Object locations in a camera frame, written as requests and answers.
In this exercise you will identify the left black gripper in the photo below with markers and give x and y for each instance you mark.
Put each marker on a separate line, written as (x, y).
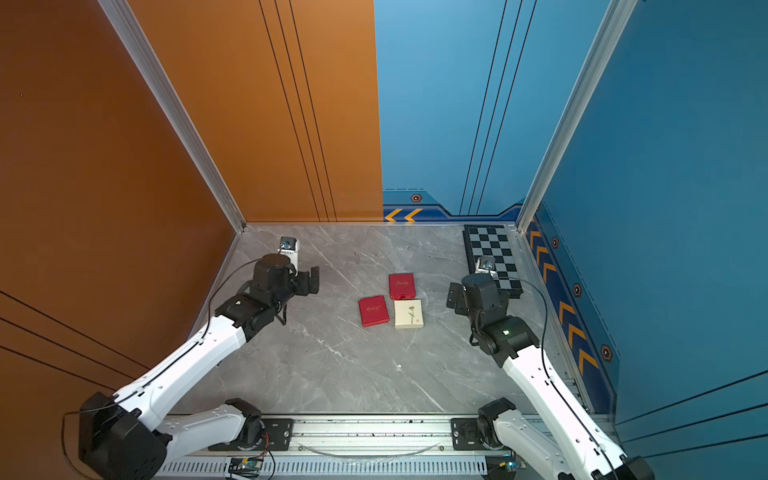
(304, 287)

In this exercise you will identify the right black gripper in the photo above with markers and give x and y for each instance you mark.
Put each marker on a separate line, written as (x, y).
(460, 306)

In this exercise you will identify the cream lotus print box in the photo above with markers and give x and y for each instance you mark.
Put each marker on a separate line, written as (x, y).
(408, 314)

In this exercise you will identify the red jewelry box lid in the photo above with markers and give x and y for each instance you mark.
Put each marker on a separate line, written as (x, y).
(402, 286)

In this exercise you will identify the red jewelry box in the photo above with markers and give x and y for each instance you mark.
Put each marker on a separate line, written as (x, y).
(373, 311)

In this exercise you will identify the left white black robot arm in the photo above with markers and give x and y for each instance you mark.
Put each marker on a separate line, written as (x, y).
(130, 435)

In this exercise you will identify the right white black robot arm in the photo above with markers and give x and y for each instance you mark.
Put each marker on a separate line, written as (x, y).
(575, 447)

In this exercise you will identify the black white chessboard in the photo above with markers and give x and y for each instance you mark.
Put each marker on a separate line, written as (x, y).
(493, 240)

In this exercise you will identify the right green circuit board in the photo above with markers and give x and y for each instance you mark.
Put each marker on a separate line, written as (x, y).
(503, 468)

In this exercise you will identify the green circuit board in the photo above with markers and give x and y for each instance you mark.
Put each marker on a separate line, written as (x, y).
(245, 468)
(503, 468)

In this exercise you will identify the left green circuit board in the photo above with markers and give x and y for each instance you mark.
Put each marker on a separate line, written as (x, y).
(245, 468)

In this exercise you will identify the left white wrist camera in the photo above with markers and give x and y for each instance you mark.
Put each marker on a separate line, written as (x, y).
(289, 247)

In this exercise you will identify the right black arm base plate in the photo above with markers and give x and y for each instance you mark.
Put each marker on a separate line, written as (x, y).
(470, 434)

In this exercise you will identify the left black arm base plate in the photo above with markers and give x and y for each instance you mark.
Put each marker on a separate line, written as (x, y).
(275, 435)

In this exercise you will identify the aluminium front rail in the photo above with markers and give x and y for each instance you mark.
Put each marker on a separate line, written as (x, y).
(342, 436)

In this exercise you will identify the white vented cable duct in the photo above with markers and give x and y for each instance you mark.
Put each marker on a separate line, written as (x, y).
(315, 466)

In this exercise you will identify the left aluminium corner post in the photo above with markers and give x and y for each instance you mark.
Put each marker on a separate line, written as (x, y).
(126, 25)

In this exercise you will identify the aluminium corner post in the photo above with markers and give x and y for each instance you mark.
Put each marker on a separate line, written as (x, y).
(126, 25)
(611, 28)

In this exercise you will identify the right aluminium corner post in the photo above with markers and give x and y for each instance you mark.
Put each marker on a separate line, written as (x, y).
(611, 28)

